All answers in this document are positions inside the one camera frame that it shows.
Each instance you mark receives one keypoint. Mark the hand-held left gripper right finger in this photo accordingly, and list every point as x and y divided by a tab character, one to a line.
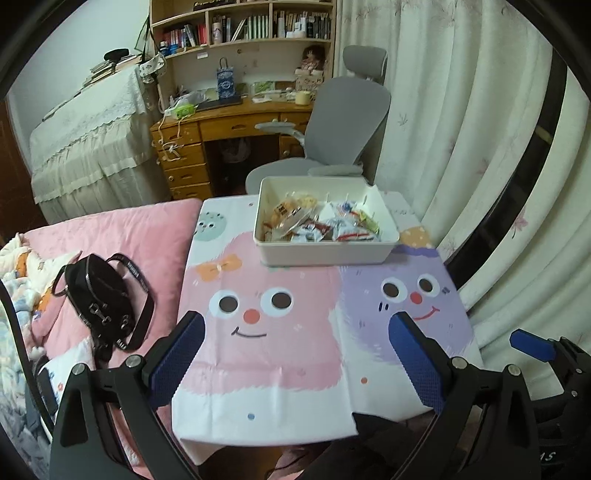
415	360

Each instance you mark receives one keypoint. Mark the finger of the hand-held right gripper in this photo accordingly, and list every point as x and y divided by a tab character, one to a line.
533	344

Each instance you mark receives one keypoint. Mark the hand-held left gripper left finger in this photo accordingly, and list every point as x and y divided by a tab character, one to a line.
178	360

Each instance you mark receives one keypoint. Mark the dark brownie snack packet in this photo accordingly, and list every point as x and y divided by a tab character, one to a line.
353	235

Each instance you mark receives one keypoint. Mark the white plastic storage box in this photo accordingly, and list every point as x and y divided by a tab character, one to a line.
323	254

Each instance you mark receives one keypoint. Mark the green pastry packet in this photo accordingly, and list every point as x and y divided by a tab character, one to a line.
369	222

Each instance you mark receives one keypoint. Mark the dark red snack packet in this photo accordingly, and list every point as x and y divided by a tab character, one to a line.
319	227

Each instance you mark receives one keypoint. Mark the biscuit tray packet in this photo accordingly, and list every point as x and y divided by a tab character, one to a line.
288	210

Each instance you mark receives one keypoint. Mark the black handbag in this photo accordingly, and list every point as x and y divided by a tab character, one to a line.
99	300

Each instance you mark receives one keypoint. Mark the cartoon printed table cloth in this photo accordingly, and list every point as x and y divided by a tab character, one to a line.
286	360

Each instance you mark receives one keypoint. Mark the pink blanket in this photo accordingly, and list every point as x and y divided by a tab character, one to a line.
138	230

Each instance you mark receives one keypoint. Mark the floral quilt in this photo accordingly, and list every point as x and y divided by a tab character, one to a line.
14	323

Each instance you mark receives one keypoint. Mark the white floral curtain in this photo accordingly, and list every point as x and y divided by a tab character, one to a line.
461	138

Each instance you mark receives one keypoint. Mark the white lace cover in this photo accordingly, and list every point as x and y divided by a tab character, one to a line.
92	138

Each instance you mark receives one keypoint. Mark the wooden desk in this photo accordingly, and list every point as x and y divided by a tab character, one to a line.
221	122

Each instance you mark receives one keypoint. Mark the green tissue packet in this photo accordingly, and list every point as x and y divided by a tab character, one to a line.
183	110

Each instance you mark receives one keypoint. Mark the grey office chair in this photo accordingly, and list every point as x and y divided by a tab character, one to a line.
346	115

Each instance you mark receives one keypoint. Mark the white plastic bag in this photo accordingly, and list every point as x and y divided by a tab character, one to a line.
189	98

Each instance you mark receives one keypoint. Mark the blue gift bag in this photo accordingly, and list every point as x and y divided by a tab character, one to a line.
226	81

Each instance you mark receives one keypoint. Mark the patterned fabric bag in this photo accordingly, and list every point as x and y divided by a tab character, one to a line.
152	68

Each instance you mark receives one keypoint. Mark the stack of books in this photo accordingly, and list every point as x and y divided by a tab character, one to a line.
106	69

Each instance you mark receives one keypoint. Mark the black hat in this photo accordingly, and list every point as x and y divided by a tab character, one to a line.
117	54

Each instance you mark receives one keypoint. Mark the doll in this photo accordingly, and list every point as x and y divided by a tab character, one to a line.
311	64

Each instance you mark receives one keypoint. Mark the wooden bookshelf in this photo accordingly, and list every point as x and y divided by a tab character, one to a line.
240	27

